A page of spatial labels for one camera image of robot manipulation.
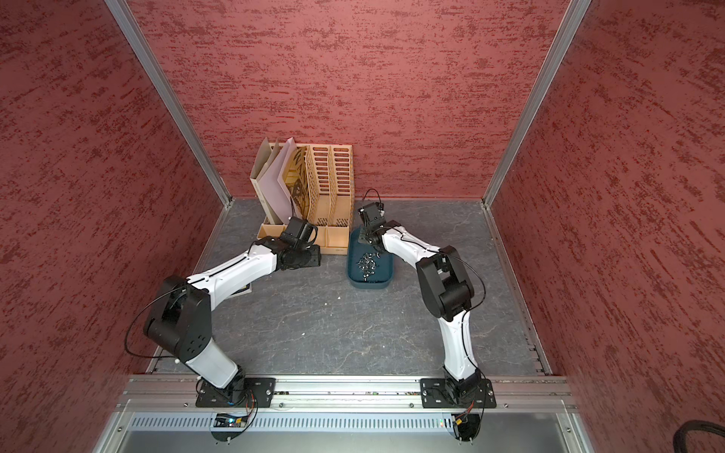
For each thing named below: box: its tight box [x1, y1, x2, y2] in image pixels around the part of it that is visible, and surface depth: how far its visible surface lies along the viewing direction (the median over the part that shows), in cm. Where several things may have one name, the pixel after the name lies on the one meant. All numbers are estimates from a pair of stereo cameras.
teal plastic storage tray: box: [347, 226, 394, 290], surface depth 100 cm
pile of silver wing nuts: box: [355, 251, 382, 283], surface depth 102 cm
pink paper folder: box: [258, 136, 304, 226], surface depth 95 cm
